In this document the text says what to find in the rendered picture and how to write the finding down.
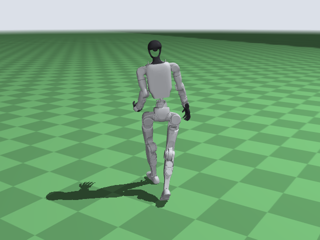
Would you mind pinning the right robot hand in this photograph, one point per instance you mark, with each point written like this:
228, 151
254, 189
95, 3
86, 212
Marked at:
187, 112

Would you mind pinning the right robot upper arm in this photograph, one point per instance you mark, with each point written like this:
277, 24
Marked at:
177, 76

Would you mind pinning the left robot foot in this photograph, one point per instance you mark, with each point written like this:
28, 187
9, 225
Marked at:
154, 179

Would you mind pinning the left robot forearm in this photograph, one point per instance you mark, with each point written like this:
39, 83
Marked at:
140, 103

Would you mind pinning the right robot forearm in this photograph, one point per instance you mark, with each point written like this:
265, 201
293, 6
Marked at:
183, 96

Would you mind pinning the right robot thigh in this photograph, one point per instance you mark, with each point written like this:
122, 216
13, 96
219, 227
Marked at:
172, 132

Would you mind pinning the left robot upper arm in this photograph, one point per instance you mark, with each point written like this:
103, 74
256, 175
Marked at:
141, 71

